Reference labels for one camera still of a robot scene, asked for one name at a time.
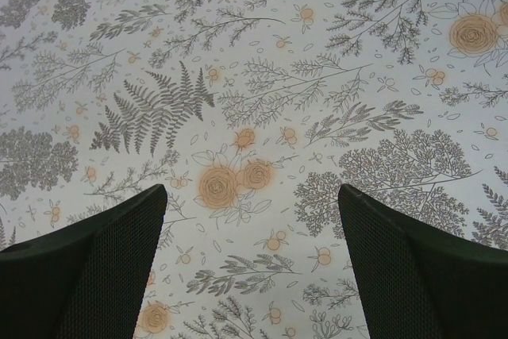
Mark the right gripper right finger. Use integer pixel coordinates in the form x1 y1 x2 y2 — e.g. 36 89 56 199
338 184 507 338

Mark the floral table cloth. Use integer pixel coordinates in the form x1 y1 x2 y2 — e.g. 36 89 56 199
1 0 507 338

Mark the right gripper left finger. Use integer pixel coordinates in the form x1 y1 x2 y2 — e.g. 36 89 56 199
1 184 167 339

